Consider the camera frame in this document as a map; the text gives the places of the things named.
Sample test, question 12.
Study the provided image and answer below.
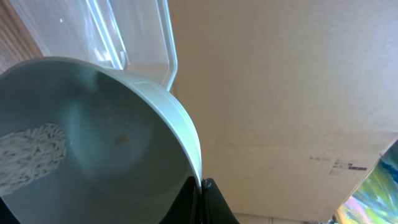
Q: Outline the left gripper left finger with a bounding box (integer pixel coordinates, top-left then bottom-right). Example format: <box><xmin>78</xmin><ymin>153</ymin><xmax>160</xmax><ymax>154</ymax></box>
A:
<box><xmin>159</xmin><ymin>176</ymin><xmax>201</xmax><ymax>224</ymax></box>

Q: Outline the cardboard backdrop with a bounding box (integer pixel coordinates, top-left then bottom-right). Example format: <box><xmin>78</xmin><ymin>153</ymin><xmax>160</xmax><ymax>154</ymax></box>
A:
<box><xmin>169</xmin><ymin>0</ymin><xmax>397</xmax><ymax>222</ymax></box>

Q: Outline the rice and peanut pile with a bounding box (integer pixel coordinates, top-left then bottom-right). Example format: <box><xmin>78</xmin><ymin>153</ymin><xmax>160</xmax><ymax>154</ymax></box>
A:
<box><xmin>1</xmin><ymin>123</ymin><xmax>67</xmax><ymax>196</ymax></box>

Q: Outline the grey bowl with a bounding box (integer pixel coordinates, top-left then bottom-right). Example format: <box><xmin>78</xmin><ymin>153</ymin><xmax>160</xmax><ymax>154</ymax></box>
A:
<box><xmin>1</xmin><ymin>57</ymin><xmax>202</xmax><ymax>223</ymax></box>

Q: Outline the clear plastic bin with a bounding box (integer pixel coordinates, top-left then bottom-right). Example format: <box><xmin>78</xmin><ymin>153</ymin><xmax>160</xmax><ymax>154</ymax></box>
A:
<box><xmin>11</xmin><ymin>0</ymin><xmax>178</xmax><ymax>90</ymax></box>

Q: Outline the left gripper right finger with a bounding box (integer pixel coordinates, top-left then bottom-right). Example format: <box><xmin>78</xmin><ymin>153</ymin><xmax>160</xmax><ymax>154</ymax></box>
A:
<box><xmin>201</xmin><ymin>178</ymin><xmax>239</xmax><ymax>224</ymax></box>

